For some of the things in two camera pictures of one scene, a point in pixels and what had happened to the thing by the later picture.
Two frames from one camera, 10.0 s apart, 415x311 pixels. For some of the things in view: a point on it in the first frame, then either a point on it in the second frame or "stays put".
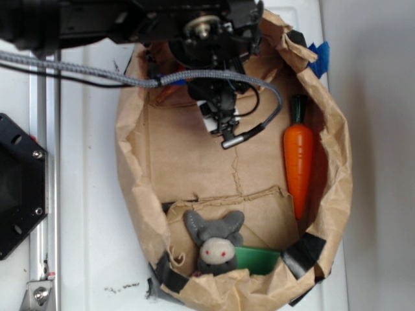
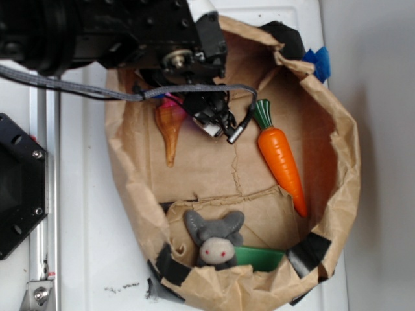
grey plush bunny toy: x=218 y=239 stays put
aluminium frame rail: x=45 y=240 stays put
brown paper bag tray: x=242 y=229 stays put
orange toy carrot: x=298 y=151 -> x=277 y=153
